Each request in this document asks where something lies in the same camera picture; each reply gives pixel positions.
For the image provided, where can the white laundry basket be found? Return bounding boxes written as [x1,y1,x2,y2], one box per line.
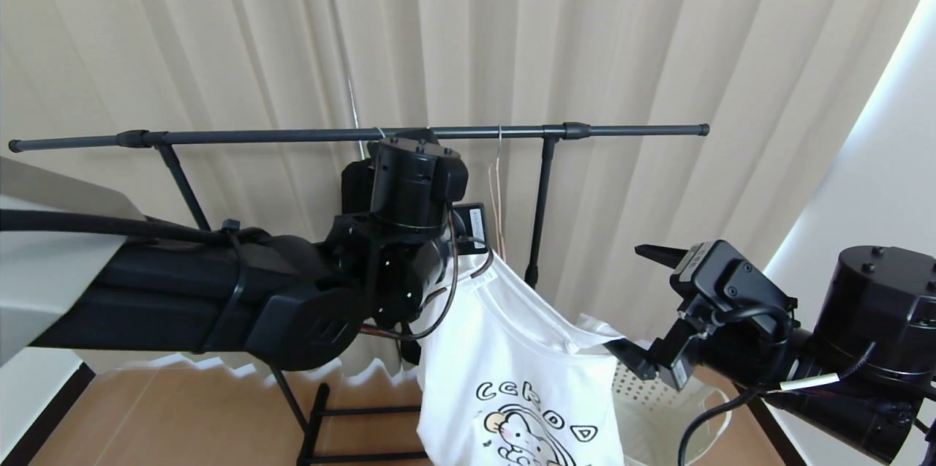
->
[611,360,732,466]

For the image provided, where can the black cable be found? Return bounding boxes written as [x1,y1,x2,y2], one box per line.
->
[0,208,253,246]
[676,305,796,466]

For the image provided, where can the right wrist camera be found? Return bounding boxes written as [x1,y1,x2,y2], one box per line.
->
[671,239,799,335]

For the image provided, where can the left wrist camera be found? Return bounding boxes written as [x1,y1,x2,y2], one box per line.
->
[341,159,375,217]

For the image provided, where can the black clothes rack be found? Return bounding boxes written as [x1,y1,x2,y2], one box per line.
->
[9,122,710,466]

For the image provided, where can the beige curtain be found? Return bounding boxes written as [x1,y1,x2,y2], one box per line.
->
[0,0,936,380]

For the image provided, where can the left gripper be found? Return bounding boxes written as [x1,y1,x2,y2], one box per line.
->
[448,203,490,257]

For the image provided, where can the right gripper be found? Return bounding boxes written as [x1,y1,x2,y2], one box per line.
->
[603,244,781,391]

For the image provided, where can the white printed t-shirt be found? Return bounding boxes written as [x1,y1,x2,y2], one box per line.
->
[417,250,631,466]

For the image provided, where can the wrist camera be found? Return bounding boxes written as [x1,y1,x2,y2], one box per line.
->
[341,159,375,217]
[671,239,799,335]

